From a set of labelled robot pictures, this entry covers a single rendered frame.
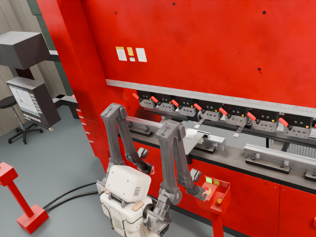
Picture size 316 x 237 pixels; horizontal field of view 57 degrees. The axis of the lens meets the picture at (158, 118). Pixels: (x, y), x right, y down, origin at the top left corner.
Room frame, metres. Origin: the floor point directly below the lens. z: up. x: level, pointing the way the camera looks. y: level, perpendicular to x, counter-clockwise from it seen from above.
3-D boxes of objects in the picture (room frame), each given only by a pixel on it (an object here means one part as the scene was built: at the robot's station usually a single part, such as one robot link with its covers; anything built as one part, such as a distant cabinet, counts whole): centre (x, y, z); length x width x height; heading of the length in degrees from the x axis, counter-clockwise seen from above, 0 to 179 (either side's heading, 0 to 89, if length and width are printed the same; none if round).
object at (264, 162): (1.50, -0.68, 0.89); 0.30 x 0.05 x 0.03; 48
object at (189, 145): (1.84, -0.17, 1.00); 0.26 x 0.18 x 0.01; 138
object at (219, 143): (1.91, -0.31, 0.92); 0.39 x 0.06 x 0.10; 48
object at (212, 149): (1.88, -0.26, 0.89); 0.30 x 0.05 x 0.03; 48
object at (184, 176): (1.20, -0.07, 1.40); 0.11 x 0.06 x 0.43; 42
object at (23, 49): (2.43, 0.98, 1.52); 0.51 x 0.25 x 0.85; 44
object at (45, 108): (2.34, 1.01, 1.42); 0.45 x 0.12 x 0.36; 44
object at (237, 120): (1.69, -0.55, 1.26); 0.15 x 0.09 x 0.17; 48
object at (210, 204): (1.46, -0.26, 0.75); 0.20 x 0.16 x 0.18; 50
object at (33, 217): (2.34, 1.60, 0.42); 0.25 x 0.20 x 0.83; 138
